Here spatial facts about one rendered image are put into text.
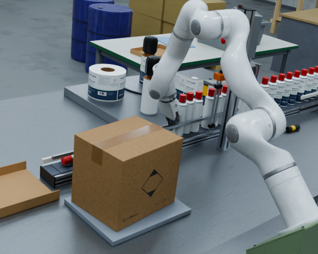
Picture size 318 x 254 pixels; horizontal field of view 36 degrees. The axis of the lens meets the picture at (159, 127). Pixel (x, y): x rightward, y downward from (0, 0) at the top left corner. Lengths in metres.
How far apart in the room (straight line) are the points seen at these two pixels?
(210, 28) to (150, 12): 4.98
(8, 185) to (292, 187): 1.03
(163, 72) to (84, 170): 0.56
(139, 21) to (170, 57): 4.87
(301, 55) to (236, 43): 5.02
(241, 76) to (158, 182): 0.47
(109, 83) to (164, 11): 3.99
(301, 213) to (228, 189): 0.48
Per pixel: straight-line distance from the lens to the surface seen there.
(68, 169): 1.98
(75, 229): 1.73
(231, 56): 1.75
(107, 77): 2.61
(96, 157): 1.64
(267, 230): 1.88
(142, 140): 1.70
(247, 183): 2.15
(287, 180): 1.68
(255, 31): 2.24
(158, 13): 6.60
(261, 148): 1.67
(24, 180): 1.99
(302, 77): 3.03
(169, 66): 2.02
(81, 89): 2.80
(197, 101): 2.34
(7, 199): 1.88
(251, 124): 1.67
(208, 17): 1.74
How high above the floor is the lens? 1.85
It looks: 24 degrees down
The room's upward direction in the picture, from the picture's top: 7 degrees clockwise
